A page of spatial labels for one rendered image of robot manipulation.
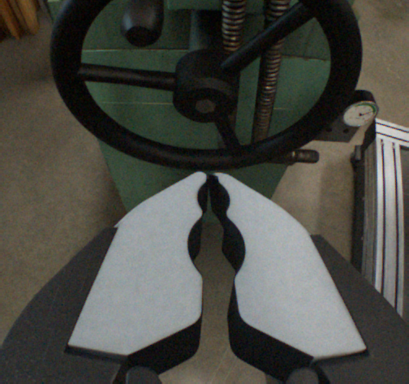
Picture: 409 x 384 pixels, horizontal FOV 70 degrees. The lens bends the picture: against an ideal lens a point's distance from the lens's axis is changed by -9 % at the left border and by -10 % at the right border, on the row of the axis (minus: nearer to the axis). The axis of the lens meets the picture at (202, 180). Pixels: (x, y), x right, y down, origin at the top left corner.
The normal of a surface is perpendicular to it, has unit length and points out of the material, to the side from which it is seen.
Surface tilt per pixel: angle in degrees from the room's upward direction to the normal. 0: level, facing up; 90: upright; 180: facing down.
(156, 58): 90
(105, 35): 90
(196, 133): 90
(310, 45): 90
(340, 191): 0
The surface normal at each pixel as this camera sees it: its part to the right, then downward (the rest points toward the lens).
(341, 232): 0.04, -0.47
